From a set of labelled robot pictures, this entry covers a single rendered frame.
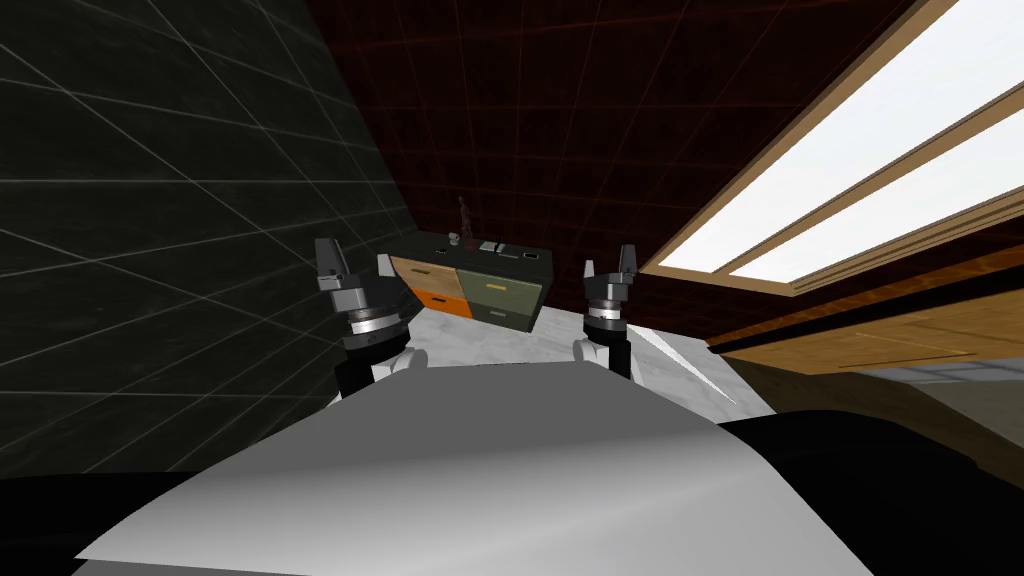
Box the dresser with coloured drawers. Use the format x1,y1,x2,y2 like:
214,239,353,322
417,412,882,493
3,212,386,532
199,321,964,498
388,195,556,335

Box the wooden framed window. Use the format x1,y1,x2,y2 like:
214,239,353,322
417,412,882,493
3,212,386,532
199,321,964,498
639,0,1024,298

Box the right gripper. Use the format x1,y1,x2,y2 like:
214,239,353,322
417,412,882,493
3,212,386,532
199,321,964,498
581,243,640,306

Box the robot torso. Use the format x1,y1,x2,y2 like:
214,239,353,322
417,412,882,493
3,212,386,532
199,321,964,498
71,360,875,576

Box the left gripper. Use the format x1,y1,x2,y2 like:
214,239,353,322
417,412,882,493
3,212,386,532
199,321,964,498
313,236,400,316

